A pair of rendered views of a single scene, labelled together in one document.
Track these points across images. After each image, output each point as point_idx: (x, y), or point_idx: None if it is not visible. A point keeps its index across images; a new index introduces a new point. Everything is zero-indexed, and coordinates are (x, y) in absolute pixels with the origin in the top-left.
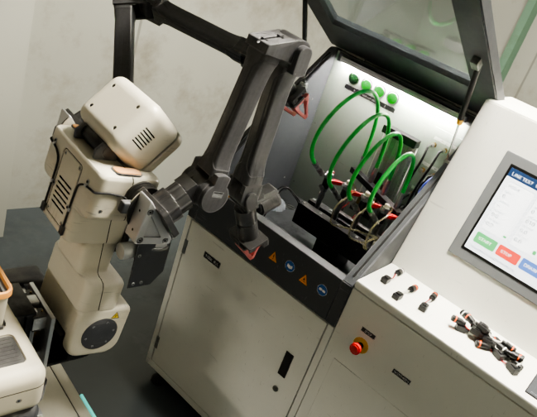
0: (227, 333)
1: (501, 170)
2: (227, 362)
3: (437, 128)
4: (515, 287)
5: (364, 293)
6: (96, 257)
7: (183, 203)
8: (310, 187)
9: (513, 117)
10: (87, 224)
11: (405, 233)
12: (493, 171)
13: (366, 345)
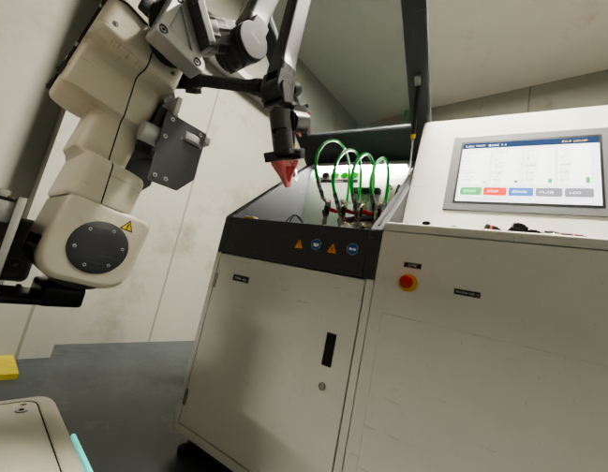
0: (260, 346)
1: (456, 148)
2: (263, 381)
3: (390, 178)
4: (516, 209)
5: (395, 228)
6: (109, 137)
7: (219, 23)
8: None
9: (448, 123)
10: (99, 70)
11: (403, 209)
12: (451, 152)
13: (415, 278)
